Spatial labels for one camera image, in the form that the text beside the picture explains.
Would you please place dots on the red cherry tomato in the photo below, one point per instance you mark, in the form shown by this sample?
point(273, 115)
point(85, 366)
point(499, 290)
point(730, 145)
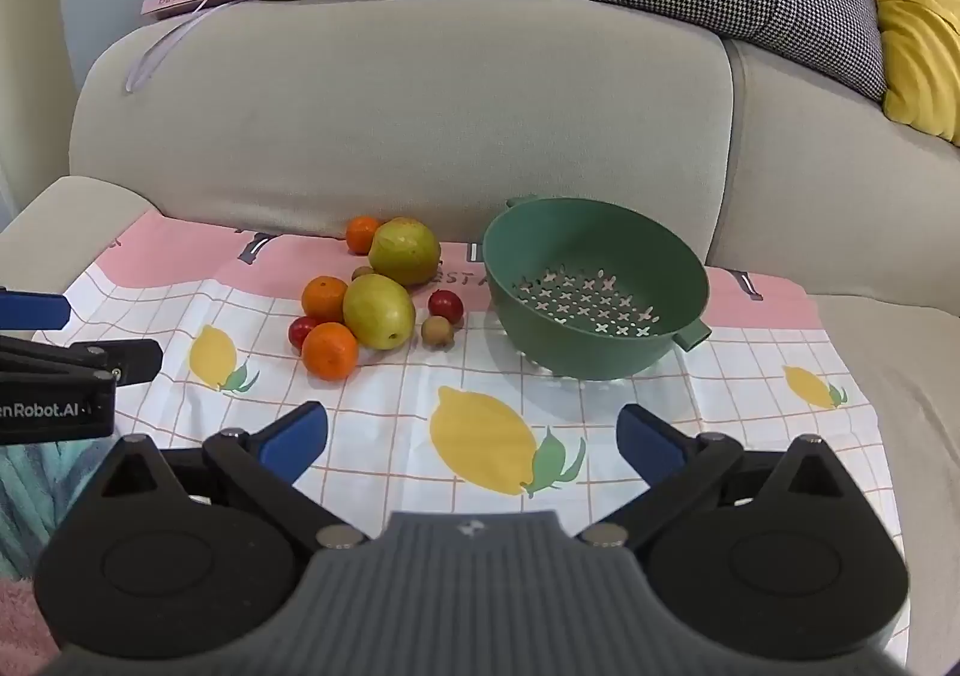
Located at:
point(301, 331)
point(445, 304)

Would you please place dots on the green colander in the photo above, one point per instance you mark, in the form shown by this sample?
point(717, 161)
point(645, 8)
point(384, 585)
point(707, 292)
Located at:
point(577, 241)

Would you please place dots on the pale lilac ribbon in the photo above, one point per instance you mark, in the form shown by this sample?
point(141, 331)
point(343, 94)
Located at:
point(154, 57)

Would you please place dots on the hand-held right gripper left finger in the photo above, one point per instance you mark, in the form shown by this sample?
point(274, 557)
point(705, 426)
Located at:
point(296, 437)

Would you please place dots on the teal ribbed cloth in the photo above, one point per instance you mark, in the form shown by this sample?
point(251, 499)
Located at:
point(45, 503)

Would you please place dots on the orange tangerine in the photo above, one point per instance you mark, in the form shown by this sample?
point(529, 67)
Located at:
point(323, 296)
point(363, 233)
point(330, 350)

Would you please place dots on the green apple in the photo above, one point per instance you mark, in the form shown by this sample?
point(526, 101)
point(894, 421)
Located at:
point(403, 250)

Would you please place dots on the yellow cushion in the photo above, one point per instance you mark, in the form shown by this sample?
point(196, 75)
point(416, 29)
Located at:
point(919, 9)

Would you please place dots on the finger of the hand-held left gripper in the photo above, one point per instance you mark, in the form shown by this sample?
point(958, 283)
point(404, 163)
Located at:
point(34, 310)
point(127, 359)

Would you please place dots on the small brown round fruit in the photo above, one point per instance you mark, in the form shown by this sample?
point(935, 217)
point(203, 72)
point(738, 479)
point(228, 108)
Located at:
point(361, 272)
point(437, 332)

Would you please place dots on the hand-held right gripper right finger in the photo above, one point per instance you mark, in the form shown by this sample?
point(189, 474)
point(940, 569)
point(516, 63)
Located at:
point(649, 445)

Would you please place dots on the beige fabric sofa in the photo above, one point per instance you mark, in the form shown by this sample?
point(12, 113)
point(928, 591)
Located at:
point(412, 106)

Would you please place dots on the pink fluffy cloth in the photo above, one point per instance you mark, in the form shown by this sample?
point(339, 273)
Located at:
point(22, 623)

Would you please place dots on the pink patterned cloth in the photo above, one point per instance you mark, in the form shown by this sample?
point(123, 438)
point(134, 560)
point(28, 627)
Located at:
point(405, 376)

